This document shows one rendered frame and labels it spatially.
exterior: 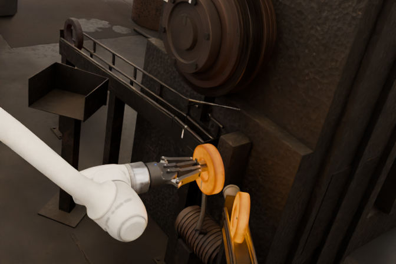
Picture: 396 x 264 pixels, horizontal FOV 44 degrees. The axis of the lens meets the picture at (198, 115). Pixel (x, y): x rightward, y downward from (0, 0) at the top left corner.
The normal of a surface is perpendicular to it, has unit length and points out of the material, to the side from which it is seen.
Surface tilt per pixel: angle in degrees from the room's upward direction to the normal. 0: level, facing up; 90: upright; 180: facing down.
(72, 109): 5
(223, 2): 43
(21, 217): 0
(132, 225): 84
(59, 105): 5
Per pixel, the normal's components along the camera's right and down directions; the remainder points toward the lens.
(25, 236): 0.18, -0.84
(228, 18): 0.18, 0.00
